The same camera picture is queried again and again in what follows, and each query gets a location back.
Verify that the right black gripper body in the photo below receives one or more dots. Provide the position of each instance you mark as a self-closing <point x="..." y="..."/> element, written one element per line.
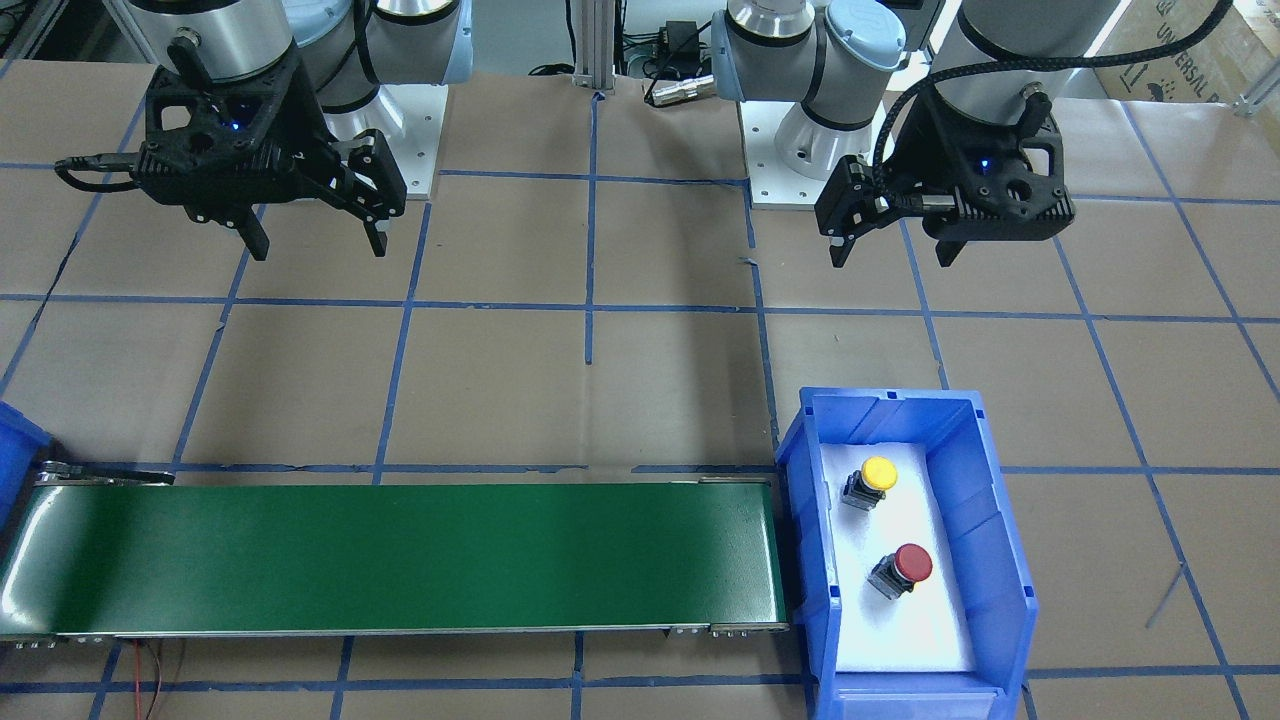
<point x="318" y="133"/>

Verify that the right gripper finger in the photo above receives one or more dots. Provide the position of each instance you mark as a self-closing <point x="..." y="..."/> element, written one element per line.
<point x="248" y="226"/>
<point x="367" y="183"/>

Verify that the green conveyor belt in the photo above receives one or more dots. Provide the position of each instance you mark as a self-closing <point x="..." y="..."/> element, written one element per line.
<point x="192" y="561"/>

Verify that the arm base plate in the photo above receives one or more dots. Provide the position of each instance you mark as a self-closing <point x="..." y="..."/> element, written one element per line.
<point x="412" y="118"/>
<point x="790" y="170"/>

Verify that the white foam pad source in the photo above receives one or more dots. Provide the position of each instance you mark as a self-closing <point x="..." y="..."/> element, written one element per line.
<point x="923" y="631"/>

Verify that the blue source bin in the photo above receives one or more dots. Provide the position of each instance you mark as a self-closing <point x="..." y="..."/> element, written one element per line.
<point x="991" y="572"/>

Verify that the red push button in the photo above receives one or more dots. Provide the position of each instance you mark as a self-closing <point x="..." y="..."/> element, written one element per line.
<point x="900" y="571"/>

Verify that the yellow push button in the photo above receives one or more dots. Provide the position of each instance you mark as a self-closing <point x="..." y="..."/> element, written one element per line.
<point x="869" y="484"/>

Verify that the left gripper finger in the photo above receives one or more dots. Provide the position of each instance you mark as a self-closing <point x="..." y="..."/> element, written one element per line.
<point x="848" y="207"/>
<point x="949" y="250"/>

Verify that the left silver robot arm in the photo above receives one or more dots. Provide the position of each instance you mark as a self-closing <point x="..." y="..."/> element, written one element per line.
<point x="837" y="60"/>

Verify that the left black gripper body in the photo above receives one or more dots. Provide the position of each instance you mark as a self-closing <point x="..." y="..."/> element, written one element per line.
<point x="908" y="150"/>

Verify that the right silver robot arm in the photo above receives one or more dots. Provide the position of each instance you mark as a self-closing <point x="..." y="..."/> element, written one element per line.
<point x="350" y="48"/>

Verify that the blue destination bin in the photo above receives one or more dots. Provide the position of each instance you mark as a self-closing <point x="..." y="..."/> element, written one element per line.
<point x="21" y="442"/>

